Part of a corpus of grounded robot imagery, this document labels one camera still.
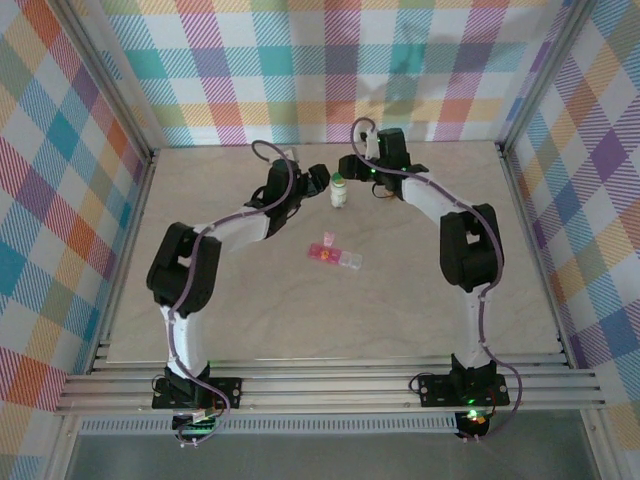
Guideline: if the white pill bottle green cap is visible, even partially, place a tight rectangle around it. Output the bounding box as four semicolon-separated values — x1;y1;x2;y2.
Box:
329;171;349;209

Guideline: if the pink clear pill organizer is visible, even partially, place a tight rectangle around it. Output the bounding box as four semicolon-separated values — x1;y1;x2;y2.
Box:
305;231;364;274

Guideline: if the left controller board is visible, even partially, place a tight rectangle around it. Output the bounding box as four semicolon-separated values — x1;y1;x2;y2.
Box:
171;405;224;449

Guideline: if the controller board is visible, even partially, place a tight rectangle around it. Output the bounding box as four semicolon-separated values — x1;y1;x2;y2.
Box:
455;407;496;442
171;405;224;449

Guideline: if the right controller board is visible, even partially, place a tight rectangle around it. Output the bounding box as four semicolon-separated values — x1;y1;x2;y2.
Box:
455;407;496;442

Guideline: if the left aluminium side rail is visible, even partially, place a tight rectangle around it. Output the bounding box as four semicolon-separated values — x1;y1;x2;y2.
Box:
87;147;161;374

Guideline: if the aluminium side rail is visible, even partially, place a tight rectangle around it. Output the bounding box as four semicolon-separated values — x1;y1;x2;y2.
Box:
497;144;576;366
87;147;161;374

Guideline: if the right aluminium corner post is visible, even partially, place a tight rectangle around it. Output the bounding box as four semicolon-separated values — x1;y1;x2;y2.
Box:
497;0;599;156

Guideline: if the aluminium corner post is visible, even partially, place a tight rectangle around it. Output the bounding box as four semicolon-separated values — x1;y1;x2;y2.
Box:
57;0;159;161
497;0;599;156

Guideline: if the right aluminium side rail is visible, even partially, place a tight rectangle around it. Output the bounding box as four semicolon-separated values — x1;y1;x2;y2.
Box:
497;144;576;366

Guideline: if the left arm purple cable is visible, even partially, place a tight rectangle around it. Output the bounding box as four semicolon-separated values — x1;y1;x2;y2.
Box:
167;141;297;449

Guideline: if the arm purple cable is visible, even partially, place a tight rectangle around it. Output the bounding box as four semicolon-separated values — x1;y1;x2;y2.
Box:
167;141;297;449
351;117;525;444

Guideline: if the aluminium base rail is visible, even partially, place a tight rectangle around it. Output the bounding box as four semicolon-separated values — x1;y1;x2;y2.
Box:
53;349;607;416

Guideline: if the left aluminium corner post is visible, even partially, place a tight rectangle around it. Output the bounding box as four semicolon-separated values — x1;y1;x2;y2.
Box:
57;0;159;161

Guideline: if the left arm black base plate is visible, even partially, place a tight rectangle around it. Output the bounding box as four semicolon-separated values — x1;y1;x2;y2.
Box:
151;377;245;412

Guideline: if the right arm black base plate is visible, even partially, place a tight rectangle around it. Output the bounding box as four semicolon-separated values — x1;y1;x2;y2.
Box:
417;373;511;409

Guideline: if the grey slotted cable duct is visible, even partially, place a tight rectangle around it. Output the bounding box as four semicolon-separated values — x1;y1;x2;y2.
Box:
77;413;461;437

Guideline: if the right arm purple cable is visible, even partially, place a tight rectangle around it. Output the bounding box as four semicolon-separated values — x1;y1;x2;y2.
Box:
351;117;525;444

